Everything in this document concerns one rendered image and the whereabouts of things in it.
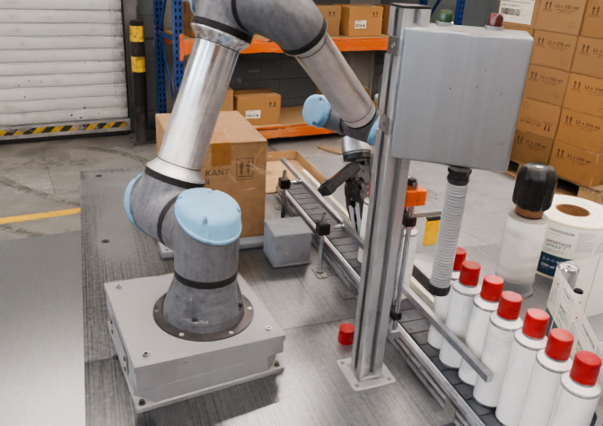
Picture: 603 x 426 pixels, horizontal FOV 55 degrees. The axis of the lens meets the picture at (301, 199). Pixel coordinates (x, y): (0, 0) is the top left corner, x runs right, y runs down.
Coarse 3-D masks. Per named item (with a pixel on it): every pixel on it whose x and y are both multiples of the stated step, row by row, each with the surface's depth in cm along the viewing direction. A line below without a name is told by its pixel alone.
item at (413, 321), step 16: (288, 192) 180; (304, 192) 179; (304, 208) 168; (320, 208) 169; (336, 240) 150; (352, 240) 151; (352, 256) 143; (400, 304) 124; (400, 320) 119; (416, 320) 119; (416, 336) 114; (432, 352) 109; (448, 368) 106; (464, 384) 102; (464, 400) 99; (480, 416) 95
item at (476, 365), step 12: (288, 168) 177; (312, 192) 159; (324, 204) 151; (336, 216) 144; (348, 228) 138; (360, 240) 133; (408, 288) 115; (420, 300) 111; (432, 312) 107; (432, 324) 106; (444, 324) 104; (444, 336) 102; (456, 336) 101; (456, 348) 99; (468, 360) 96; (480, 372) 93
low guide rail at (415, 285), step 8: (304, 176) 186; (312, 184) 180; (328, 200) 168; (336, 208) 163; (344, 208) 161; (344, 216) 159; (416, 288) 125; (424, 296) 122; (432, 296) 121; (432, 304) 120
